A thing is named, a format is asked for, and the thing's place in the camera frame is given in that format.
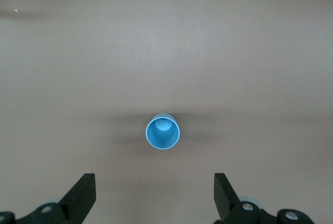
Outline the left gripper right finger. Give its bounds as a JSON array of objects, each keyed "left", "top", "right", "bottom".
[{"left": 214, "top": 173, "right": 314, "bottom": 224}]

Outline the blue plastic cup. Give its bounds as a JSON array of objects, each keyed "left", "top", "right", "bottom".
[{"left": 145, "top": 113, "right": 181, "bottom": 150}]

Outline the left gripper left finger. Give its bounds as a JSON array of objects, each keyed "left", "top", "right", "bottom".
[{"left": 0, "top": 173, "right": 96, "bottom": 224}]

